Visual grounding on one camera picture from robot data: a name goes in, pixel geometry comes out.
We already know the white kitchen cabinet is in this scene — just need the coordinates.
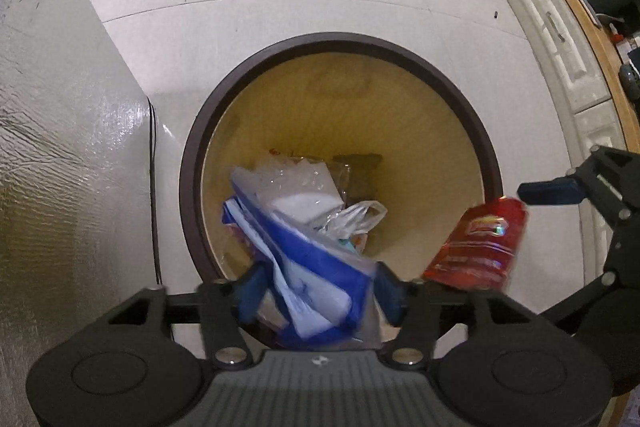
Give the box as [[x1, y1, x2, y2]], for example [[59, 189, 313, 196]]
[[495, 0, 640, 278]]

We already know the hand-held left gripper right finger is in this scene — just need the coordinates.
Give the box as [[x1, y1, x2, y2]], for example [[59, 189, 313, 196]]
[[375, 262, 542, 367]]

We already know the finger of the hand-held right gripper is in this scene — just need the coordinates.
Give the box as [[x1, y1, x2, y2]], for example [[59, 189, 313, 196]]
[[516, 146, 640, 239], [540, 226, 640, 334]]

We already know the brown-rimmed round trash bin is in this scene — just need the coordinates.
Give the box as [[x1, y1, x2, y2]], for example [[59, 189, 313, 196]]
[[178, 32, 504, 350]]

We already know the silver embossed appliance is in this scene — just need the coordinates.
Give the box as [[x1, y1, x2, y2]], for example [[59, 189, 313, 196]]
[[0, 0, 155, 408]]

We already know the red snack packet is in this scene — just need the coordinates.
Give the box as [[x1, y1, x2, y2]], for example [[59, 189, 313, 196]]
[[421, 197, 529, 293]]

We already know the wooden countertop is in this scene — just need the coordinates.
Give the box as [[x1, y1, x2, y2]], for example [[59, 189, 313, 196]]
[[532, 0, 640, 158]]

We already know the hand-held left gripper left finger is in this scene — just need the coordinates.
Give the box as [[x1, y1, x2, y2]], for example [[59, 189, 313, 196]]
[[105, 264, 269, 367]]

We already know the blue white plastic bag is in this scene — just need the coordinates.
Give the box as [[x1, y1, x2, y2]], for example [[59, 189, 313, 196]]
[[221, 161, 385, 351]]

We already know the dark clear wrapper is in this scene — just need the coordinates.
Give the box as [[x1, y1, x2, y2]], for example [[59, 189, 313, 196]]
[[330, 152, 384, 208]]

